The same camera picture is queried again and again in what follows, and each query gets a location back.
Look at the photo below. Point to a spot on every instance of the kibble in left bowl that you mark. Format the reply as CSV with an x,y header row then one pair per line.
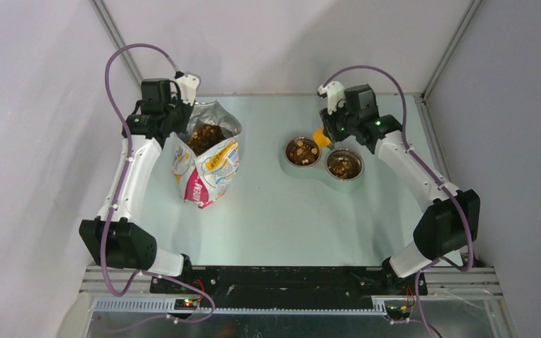
x,y
302,152

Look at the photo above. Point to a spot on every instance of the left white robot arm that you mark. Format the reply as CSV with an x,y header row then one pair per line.
x,y
115,238

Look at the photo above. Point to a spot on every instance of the pale green bowl tray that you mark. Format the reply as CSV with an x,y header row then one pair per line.
x,y
301,158

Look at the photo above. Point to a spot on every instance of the left aluminium frame post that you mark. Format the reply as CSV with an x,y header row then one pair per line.
x,y
117,39

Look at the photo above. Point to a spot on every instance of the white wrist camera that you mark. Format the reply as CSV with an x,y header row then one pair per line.
x,y
188,84
334,93

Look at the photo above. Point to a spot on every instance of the pet food bag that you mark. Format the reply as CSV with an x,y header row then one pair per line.
x,y
204,179

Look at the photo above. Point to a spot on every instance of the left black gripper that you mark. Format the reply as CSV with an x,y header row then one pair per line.
x,y
187,110

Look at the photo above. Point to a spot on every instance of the yellow plastic scoop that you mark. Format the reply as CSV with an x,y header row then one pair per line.
x,y
321,139

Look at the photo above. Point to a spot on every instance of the steel bowl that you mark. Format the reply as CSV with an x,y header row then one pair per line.
x,y
345,152
303,152

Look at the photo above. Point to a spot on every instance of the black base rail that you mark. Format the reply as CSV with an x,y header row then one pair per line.
x,y
292,288

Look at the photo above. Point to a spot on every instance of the kibble in right bowl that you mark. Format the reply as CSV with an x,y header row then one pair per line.
x,y
344,167

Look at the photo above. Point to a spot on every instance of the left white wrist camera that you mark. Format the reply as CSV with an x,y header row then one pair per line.
x,y
188,84

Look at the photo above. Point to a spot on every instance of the right steel bowl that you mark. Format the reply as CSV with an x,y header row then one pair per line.
x,y
345,152

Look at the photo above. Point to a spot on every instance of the pet food kibble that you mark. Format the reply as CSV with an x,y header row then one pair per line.
x,y
204,138

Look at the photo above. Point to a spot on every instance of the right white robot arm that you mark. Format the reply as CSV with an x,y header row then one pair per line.
x,y
450,216

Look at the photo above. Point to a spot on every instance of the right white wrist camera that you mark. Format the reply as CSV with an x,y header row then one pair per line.
x,y
334,93

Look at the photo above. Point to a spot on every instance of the kibble in bowl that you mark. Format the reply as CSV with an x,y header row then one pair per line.
x,y
344,167
302,152

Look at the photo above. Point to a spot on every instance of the aluminium frame post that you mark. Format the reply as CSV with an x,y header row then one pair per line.
x,y
117,39
451,47

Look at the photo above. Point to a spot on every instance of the right aluminium frame post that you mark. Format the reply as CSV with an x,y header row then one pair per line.
x,y
451,47

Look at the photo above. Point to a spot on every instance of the left steel bowl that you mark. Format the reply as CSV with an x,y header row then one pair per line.
x,y
303,152

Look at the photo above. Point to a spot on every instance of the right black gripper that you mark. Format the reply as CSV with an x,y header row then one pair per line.
x,y
329,122

